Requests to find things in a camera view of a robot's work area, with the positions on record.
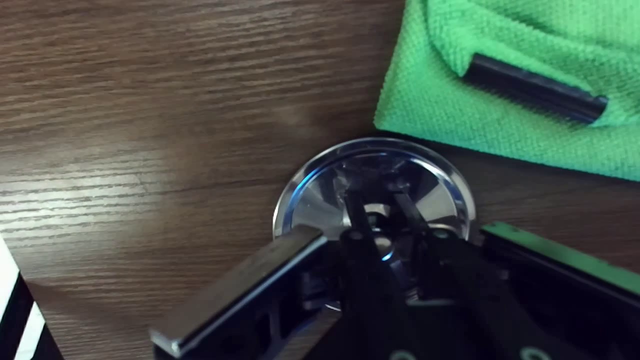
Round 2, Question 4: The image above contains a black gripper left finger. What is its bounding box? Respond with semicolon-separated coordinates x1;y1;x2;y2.
147;187;416;360

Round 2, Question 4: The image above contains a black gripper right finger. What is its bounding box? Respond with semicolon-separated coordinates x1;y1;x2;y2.
390;189;640;360

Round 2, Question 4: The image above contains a silver metal pot lid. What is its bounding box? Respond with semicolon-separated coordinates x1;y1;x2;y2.
270;135;477;246

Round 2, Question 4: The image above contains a black rectangular bar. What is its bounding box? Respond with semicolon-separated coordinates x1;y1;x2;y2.
459;52;610;127

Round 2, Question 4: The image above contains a green microfibre cloth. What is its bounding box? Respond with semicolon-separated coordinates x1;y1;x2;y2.
371;0;640;183

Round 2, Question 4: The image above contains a black white striped object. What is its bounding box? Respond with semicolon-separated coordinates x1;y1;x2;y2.
0;237;64;360

